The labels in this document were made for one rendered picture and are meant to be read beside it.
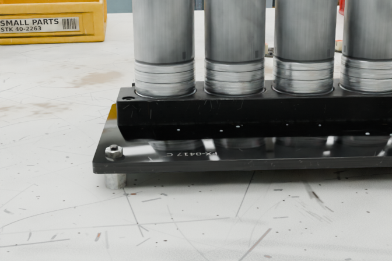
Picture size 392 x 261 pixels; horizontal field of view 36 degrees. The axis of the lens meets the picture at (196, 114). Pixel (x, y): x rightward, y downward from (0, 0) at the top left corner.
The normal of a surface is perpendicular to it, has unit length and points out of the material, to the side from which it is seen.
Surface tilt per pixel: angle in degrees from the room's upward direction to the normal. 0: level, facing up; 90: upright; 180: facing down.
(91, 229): 0
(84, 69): 0
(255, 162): 90
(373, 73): 90
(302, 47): 90
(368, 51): 90
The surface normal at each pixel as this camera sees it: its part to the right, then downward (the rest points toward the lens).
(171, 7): 0.33, 0.27
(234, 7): -0.09, 0.29
